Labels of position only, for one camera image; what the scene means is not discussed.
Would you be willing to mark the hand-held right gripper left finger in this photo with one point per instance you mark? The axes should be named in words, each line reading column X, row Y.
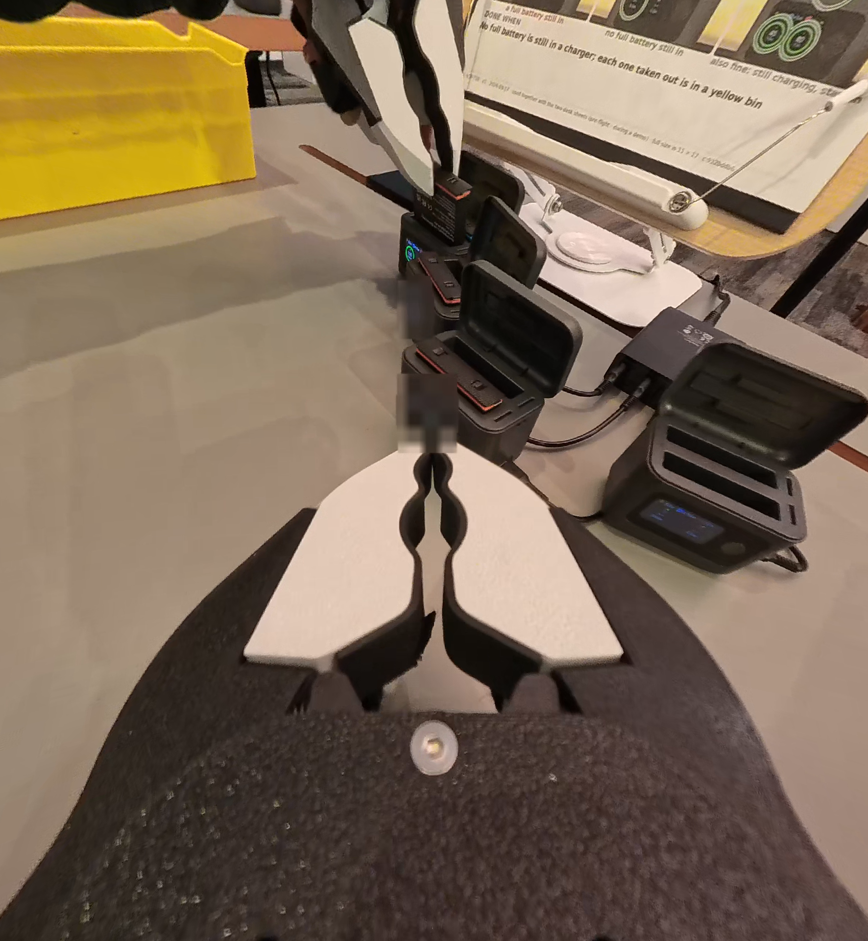
column 346, row 574

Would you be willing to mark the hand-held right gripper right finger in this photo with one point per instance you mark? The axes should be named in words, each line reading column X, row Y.
column 530, row 574

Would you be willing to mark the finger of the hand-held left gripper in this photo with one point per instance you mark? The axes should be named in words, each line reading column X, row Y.
column 397, row 88
column 452, row 44

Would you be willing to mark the red-edged black battery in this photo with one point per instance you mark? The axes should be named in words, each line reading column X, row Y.
column 464, row 380
column 452, row 206

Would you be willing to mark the black battery charger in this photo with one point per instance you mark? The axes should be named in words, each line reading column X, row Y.
column 758, row 397
column 493, row 180
column 511, row 243
column 522, row 331

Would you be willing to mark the yellow plastic bin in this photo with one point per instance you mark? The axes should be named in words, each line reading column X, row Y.
column 96, row 133

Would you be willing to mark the black usb hub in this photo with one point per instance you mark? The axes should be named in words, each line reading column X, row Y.
column 669, row 346

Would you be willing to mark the person's left forearm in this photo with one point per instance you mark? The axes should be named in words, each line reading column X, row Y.
column 82, row 9

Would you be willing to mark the instruction board on stand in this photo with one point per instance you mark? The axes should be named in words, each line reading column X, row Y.
column 669, row 74

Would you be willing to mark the white stand base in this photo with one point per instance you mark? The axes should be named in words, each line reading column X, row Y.
column 611, row 287

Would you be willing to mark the wooden sign board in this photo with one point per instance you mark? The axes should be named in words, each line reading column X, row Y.
column 846, row 206

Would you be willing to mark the black metal stand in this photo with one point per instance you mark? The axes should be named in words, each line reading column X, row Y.
column 831, row 243

